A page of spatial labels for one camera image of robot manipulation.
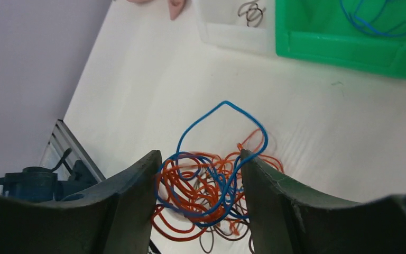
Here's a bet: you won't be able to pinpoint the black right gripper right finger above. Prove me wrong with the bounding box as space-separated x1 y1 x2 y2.
241 150 406 253

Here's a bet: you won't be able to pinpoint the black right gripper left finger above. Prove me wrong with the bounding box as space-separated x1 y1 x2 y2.
0 150 162 253

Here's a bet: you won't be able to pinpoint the orange blue brown cables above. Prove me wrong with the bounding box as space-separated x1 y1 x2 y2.
150 101 285 254

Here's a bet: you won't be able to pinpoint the brown cable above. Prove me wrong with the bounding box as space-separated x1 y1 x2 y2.
237 0 267 28

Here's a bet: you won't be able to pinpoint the blue cable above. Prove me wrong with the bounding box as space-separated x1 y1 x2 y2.
339 0 406 38

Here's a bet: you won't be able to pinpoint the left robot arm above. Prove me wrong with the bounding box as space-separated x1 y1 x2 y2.
0 148 98 203

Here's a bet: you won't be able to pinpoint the clear plastic bin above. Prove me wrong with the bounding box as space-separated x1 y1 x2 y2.
192 1 276 56

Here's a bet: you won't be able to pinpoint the green plastic bin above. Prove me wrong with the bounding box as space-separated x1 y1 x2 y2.
275 1 406 79

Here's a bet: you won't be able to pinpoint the pink cloth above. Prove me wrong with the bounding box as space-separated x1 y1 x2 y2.
127 0 187 21

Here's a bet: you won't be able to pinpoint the aluminium frame rail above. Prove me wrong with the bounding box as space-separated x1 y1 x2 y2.
39 120 105 182

